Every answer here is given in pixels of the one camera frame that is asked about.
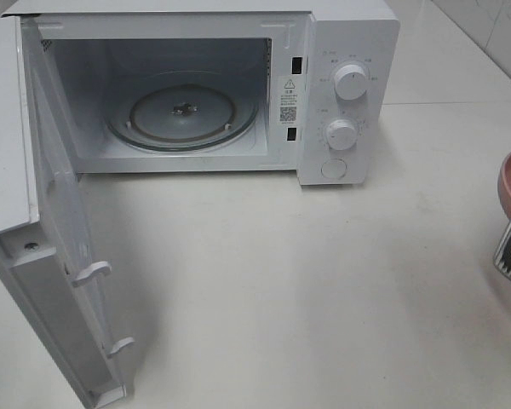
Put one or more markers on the white round door-release button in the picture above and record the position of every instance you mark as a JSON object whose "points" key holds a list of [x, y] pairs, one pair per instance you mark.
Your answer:
{"points": [[334, 169]]}

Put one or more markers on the glass microwave turntable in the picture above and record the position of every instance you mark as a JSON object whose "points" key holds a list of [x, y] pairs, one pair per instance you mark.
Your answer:
{"points": [[180, 111]]}

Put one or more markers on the white warning label sticker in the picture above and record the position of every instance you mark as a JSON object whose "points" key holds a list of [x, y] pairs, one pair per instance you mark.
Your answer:
{"points": [[288, 99]]}

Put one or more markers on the white microwave door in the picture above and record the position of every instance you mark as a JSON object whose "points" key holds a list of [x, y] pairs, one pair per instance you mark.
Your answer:
{"points": [[47, 261]]}

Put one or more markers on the white microwave knob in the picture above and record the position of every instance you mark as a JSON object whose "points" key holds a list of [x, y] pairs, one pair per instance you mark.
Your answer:
{"points": [[350, 80], [341, 134]]}

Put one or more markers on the white microwave oven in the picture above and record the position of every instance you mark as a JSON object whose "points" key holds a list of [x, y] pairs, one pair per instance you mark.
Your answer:
{"points": [[99, 42]]}

